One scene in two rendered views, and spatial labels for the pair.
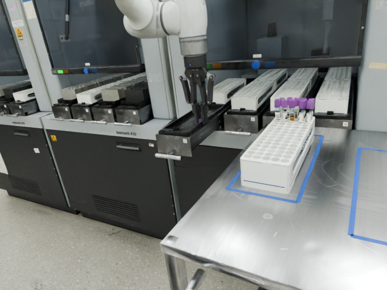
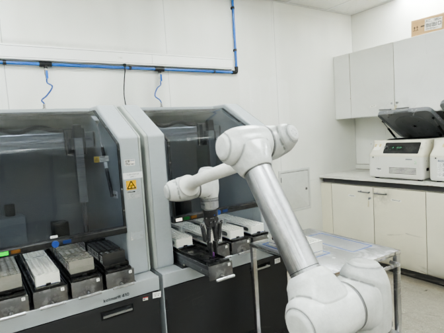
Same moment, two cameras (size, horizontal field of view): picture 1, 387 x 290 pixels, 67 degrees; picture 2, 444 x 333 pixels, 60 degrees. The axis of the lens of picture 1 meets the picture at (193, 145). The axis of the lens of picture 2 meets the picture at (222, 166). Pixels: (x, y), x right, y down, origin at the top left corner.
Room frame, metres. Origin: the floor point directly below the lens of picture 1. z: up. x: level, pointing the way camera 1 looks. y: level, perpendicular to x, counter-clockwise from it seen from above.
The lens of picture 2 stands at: (0.07, 1.64, 1.41)
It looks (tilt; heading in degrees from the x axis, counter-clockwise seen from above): 5 degrees down; 297
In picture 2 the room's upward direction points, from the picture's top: 4 degrees counter-clockwise
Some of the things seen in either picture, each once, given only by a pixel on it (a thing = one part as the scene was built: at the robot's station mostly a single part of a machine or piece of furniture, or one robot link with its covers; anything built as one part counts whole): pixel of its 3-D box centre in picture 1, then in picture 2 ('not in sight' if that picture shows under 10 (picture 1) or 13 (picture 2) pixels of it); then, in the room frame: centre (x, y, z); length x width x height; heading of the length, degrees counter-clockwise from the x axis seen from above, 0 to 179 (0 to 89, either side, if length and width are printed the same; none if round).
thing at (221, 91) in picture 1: (226, 91); (172, 238); (1.34, -0.18, 0.83); 0.30 x 0.10 x 0.06; 150
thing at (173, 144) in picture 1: (211, 114); (188, 254); (1.18, -0.09, 0.78); 0.73 x 0.14 x 0.09; 150
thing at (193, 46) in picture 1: (193, 46); (209, 203); (1.00, -0.04, 1.07); 0.09 x 0.09 x 0.06
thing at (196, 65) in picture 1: (196, 69); (210, 217); (1.00, -0.04, 1.00); 0.08 x 0.07 x 0.09; 60
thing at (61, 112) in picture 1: (102, 96); (3, 283); (1.83, 0.53, 0.78); 0.73 x 0.14 x 0.09; 150
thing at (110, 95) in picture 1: (111, 95); (80, 265); (1.47, 0.38, 0.85); 0.12 x 0.02 x 0.06; 61
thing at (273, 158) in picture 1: (282, 147); (294, 242); (0.63, -0.21, 0.85); 0.30 x 0.10 x 0.06; 148
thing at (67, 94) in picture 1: (69, 94); (6, 282); (1.62, 0.65, 0.85); 0.12 x 0.02 x 0.06; 60
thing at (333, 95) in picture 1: (333, 96); (242, 225); (1.05, -0.54, 0.83); 0.30 x 0.10 x 0.06; 150
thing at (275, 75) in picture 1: (272, 79); (176, 226); (1.48, -0.44, 0.83); 0.30 x 0.10 x 0.06; 150
